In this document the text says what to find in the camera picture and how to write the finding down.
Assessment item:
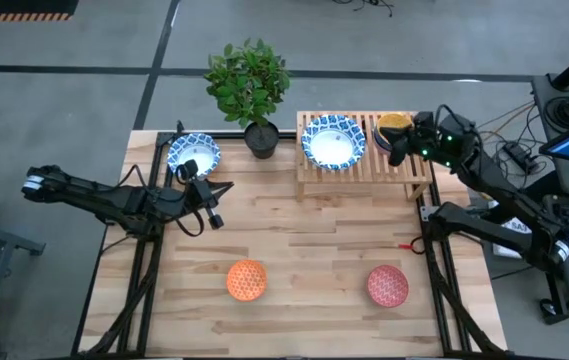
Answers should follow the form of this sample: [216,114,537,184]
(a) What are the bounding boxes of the white paper sheet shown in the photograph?
[492,215,534,260]

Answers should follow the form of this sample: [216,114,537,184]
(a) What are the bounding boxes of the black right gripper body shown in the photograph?
[388,112,440,166]

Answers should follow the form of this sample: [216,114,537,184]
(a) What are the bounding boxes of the green plant in black pot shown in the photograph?
[203,38,291,160]

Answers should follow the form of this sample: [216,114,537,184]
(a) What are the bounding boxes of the yellow floor cable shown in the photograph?
[476,102,536,151]

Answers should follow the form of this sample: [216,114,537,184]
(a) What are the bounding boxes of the coiled black cable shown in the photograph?
[544,93,569,132]

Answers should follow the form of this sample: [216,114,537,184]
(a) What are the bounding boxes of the orange bowl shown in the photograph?
[226,259,269,303]

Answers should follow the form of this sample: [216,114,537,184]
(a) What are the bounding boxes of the black power adapter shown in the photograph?
[502,141,535,174]

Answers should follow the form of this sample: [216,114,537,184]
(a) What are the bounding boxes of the grey metal stand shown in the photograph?
[0,214,47,351]

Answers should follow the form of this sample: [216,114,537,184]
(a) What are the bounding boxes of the blue white patterned plate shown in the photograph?
[300,114,367,172]
[167,132,222,180]

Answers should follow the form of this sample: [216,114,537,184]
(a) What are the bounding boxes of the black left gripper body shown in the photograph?
[178,160,225,231]

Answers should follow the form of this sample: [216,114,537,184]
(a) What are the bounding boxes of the black mat with hazard stripes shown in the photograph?
[0,0,80,23]

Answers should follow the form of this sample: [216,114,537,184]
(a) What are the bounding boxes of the wooden slatted shelf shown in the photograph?
[296,110,434,202]

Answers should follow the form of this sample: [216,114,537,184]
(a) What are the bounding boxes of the yellow bowl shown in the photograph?
[375,112,414,146]

